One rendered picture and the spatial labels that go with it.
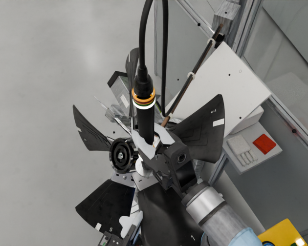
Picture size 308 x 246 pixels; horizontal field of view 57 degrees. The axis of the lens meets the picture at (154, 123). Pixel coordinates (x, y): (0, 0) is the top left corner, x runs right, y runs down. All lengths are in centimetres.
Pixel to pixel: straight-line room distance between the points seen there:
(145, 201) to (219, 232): 37
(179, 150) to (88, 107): 206
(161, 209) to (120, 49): 226
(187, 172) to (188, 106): 54
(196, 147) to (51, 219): 162
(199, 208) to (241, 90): 51
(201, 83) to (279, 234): 58
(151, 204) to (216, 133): 31
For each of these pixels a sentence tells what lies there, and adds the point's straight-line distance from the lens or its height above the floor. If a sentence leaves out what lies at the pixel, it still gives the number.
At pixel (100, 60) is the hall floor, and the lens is 290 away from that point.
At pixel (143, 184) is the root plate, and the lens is 93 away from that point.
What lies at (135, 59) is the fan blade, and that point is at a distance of 92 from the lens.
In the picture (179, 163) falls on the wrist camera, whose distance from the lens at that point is 56.
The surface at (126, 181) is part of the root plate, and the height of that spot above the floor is 110.
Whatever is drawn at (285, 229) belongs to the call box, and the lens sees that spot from 110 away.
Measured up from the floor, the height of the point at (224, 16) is 140.
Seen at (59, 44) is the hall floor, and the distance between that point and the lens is 316.
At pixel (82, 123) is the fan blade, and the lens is 115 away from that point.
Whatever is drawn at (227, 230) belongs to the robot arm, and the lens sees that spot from 60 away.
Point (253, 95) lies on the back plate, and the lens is 97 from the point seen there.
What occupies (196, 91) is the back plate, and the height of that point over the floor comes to 122.
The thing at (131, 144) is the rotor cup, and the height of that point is 126.
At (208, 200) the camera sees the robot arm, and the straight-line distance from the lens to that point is 60.
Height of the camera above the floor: 207
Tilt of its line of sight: 59 degrees down
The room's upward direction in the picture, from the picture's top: straight up
